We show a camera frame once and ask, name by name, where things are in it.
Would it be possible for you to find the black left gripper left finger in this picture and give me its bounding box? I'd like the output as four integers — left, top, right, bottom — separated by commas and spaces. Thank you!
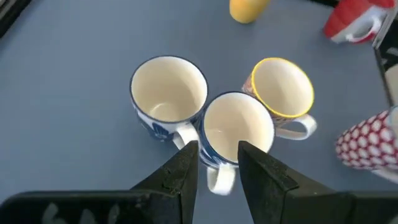
130, 140, 199, 224

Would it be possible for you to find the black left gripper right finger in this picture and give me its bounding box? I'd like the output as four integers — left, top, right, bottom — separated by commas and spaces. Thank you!
237, 140, 336, 224

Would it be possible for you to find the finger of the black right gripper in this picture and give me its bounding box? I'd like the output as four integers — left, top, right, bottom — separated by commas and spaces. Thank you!
374, 45, 398, 107

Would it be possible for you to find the red mug white handle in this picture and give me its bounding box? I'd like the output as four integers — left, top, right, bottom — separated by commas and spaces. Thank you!
323, 0, 396, 44

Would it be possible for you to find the blue floral print mug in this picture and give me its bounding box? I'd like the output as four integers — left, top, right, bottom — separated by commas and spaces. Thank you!
197, 91, 276, 196

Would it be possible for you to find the white blue leaf print mug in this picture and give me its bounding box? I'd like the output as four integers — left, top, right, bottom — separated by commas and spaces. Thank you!
129, 55, 208, 150

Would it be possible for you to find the red white diamond pattern mug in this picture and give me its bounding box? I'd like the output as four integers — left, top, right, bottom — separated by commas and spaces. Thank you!
335, 107, 398, 185

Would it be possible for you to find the yellow rimmed patterned mug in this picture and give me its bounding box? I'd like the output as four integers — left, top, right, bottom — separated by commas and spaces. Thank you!
241, 57, 318, 141

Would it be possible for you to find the orange yellow mug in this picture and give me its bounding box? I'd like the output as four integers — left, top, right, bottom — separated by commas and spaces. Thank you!
229, 0, 271, 24

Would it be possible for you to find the black metal table frame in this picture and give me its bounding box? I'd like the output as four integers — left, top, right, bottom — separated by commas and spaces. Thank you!
0, 0, 32, 39

